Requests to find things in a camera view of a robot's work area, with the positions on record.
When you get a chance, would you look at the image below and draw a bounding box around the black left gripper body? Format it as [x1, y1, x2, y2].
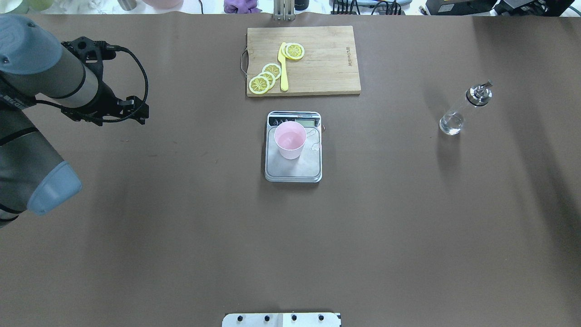
[61, 37, 149, 126]

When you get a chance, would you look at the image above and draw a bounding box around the pink plastic cup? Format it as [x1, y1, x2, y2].
[274, 121, 307, 160]

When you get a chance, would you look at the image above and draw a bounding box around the glass sauce bottle metal spout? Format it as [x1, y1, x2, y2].
[438, 80, 494, 136]

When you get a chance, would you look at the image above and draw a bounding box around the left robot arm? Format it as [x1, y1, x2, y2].
[0, 13, 149, 226]

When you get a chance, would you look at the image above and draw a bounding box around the digital kitchen scale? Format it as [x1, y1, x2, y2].
[264, 110, 322, 183]

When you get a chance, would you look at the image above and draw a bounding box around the pink bowl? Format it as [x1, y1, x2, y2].
[143, 0, 183, 9]

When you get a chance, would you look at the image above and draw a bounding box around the brown table mat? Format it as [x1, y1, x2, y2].
[1, 12, 580, 327]

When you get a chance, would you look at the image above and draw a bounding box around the lemon slice middle left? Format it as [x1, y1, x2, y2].
[257, 72, 276, 90]

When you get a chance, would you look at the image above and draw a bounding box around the lemon slice upper left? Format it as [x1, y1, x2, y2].
[262, 63, 281, 80]

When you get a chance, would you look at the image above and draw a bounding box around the yellow plastic knife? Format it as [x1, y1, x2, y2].
[277, 43, 289, 92]

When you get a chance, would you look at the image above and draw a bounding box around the wooden cutting board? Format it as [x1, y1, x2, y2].
[246, 25, 361, 97]

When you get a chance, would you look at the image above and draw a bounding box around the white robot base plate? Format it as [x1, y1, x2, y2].
[222, 312, 343, 327]

